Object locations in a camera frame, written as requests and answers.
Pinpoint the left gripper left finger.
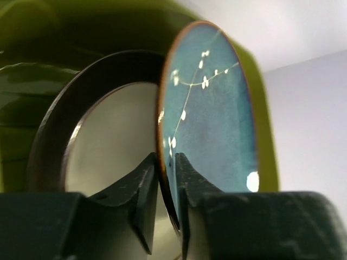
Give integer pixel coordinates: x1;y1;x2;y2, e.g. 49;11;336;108
89;153;158;255

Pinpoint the brown rimmed cream plate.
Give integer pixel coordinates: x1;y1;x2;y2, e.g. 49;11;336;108
27;50;181;259

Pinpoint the green plastic bin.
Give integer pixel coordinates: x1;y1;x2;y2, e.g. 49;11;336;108
0;0;280;192

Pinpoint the teal round floral plate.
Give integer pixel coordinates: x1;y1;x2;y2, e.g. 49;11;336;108
156;21;260;227

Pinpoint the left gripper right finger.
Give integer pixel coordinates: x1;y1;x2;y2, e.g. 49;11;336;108
175;153;222;259

